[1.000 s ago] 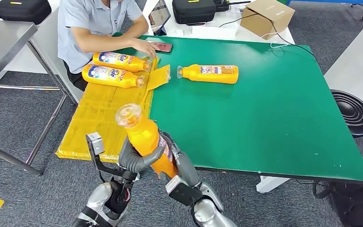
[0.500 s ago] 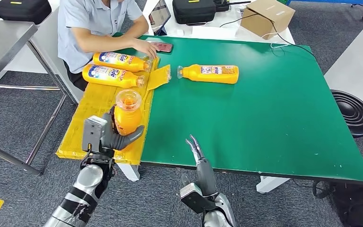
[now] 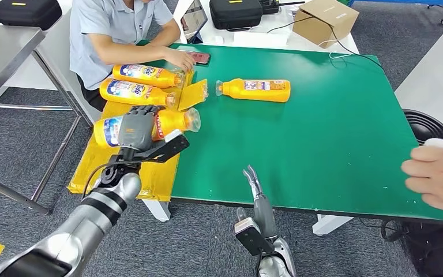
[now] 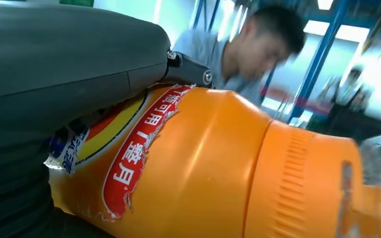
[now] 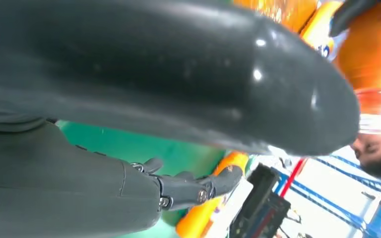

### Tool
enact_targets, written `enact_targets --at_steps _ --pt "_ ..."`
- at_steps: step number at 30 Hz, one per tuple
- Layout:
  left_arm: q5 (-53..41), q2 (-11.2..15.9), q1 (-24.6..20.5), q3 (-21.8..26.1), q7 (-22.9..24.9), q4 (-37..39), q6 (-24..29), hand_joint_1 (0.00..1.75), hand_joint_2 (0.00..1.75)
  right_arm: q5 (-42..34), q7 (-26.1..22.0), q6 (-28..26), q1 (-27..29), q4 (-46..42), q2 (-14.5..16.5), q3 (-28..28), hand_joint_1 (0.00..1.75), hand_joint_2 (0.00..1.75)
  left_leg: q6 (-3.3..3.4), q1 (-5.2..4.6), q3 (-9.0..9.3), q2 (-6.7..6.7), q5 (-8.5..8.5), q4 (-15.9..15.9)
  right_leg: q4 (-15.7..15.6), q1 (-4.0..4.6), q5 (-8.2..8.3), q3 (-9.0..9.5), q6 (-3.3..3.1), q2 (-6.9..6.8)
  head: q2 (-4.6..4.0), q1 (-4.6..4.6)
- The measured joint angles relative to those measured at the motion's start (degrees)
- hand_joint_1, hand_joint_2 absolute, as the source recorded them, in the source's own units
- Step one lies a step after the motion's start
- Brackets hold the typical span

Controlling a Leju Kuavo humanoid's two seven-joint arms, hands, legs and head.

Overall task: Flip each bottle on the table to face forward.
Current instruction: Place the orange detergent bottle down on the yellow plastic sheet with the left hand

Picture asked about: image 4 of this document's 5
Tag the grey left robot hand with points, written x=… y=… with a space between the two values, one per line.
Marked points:
x=62 y=65

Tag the person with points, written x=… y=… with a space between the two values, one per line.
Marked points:
x=203 y=49

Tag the blue rack post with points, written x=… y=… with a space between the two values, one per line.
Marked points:
x=318 y=59

